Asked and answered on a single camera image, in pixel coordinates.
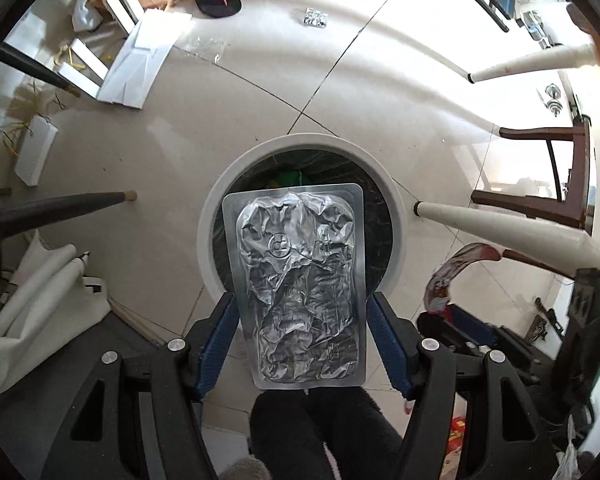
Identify red snack packet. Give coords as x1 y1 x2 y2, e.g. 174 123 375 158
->
422 242 502 317

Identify dark brown wooden chair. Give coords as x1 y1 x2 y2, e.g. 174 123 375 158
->
470 117 594 231

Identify person's dark fuzzy pants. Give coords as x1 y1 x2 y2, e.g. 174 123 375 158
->
249 385 407 480

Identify large white foam sheet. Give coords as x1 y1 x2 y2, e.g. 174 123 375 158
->
97 8 194 110

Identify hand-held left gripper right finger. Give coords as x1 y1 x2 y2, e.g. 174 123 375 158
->
367 291 553 480

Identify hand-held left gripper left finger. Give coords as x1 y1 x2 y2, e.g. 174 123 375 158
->
42 291 236 480

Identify large silver blister pack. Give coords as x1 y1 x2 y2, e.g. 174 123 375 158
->
221 182 369 391

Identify cream cloth bundle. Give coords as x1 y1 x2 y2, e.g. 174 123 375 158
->
0 232 112 399

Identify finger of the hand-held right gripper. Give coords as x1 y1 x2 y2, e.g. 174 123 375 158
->
447 306 557 376
416 310 451 347

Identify dark table leg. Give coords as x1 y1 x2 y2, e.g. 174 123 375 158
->
0 189 139 241
0 42 82 99

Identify white round trash bin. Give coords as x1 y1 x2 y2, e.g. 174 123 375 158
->
197 132 419 307

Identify small metal dumbbell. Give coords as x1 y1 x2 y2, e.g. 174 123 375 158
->
544 84 564 114

